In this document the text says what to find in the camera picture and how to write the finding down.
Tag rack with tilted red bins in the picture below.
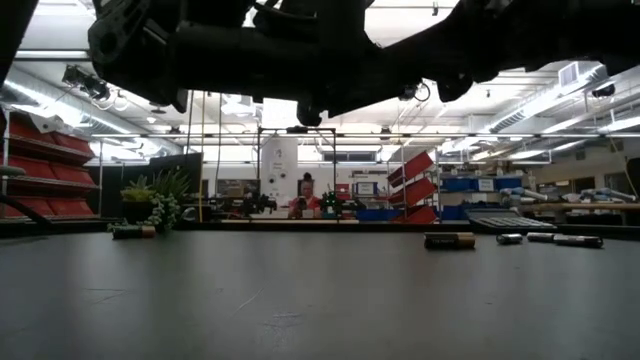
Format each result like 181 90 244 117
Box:
386 149 441 225

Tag white column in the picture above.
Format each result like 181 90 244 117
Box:
259 137 300 211

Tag black ceiling camera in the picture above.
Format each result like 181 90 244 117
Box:
399 82 432 104
61 64 112 103

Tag overhead light bar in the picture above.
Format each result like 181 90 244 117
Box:
14 49 91 62

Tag yellow hanging cable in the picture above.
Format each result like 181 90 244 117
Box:
198 89 209 225

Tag black copper-top AA battery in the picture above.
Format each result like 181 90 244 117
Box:
423 231 477 251
110 224 157 240

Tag green black device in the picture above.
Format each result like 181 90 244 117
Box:
319 191 344 220

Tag shelf with red bins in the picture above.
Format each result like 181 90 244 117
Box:
0 107 100 221

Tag potted green succulent plant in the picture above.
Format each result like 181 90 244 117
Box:
119 168 195 232

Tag low blue bin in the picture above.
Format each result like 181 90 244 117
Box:
355 208 401 223

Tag black desk calculator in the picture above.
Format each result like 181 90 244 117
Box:
463 208 558 234

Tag black aluminium table frame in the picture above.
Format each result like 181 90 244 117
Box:
0 218 640 240

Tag blue storage bins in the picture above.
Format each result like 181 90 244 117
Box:
439 174 525 222

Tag person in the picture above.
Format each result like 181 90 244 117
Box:
287 172 324 220

